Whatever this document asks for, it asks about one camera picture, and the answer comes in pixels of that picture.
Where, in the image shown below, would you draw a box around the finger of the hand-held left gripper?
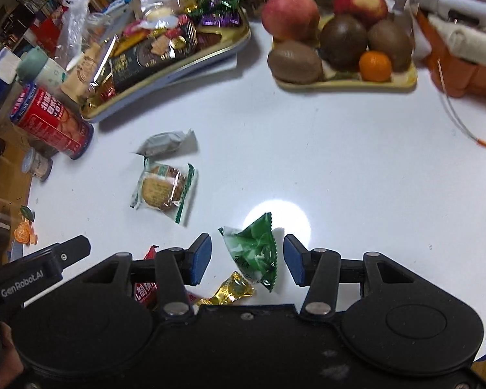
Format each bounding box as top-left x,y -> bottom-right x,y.
22,235 -> 92,271

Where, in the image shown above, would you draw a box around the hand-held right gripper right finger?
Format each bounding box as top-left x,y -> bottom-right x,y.
283,234 -> 416,319

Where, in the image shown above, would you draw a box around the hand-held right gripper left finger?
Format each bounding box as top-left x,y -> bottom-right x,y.
81,233 -> 212,317

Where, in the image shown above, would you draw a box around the gold candy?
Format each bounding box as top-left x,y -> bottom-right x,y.
196,271 -> 255,306

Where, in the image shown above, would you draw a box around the green triangular snack packet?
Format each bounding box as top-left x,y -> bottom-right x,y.
219,213 -> 278,292

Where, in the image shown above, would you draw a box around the red snack packet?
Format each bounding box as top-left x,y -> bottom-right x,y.
132,245 -> 199,305

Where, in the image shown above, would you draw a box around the clear cookie packet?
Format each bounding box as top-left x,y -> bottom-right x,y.
130,158 -> 196,225

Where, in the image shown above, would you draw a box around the long grey snack bar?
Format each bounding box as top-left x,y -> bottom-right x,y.
135,129 -> 197,157

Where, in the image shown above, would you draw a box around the person's left hand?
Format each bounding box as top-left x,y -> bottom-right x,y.
0,322 -> 25,388

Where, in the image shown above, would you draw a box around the tangerine peel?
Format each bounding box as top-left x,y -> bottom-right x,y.
13,206 -> 38,246

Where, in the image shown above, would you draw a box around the small lidded glass jar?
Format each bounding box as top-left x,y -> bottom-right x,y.
22,148 -> 53,182

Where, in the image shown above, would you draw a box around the red tin can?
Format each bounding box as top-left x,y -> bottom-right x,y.
10,85 -> 95,159

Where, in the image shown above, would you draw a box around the yellow fruit tray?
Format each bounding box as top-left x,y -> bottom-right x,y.
272,12 -> 419,93

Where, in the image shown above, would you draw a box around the beige snack packet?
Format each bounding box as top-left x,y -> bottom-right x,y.
61,42 -> 106,102

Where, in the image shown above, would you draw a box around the mint green bottle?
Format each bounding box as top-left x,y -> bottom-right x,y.
16,46 -> 67,90

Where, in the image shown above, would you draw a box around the brown kiwi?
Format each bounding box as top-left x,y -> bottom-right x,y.
368,19 -> 414,73
267,41 -> 325,85

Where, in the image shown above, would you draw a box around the dark snack box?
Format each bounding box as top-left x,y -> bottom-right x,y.
109,28 -> 199,92

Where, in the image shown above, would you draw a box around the metal snack tray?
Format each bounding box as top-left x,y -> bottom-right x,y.
79,6 -> 252,124

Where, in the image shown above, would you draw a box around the small tangerine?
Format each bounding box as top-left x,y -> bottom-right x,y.
358,51 -> 392,82

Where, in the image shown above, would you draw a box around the dark passion fruit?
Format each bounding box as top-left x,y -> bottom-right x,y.
319,14 -> 369,73

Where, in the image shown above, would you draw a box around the clear plastic bag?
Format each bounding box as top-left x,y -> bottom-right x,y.
54,0 -> 114,69

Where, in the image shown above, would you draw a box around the orange case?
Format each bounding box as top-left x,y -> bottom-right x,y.
415,8 -> 486,98

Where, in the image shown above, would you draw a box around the pale red apple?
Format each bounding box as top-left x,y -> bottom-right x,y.
261,0 -> 320,43

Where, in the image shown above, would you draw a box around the purple wrapped candies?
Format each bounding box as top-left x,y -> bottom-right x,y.
190,0 -> 244,29

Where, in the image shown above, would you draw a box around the red and yellow apple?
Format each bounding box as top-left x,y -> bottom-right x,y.
334,0 -> 389,29

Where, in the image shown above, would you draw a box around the white rolled cushion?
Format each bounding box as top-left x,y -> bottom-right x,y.
429,12 -> 486,65

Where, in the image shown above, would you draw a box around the orange and white cable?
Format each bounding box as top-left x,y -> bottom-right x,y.
437,57 -> 486,150

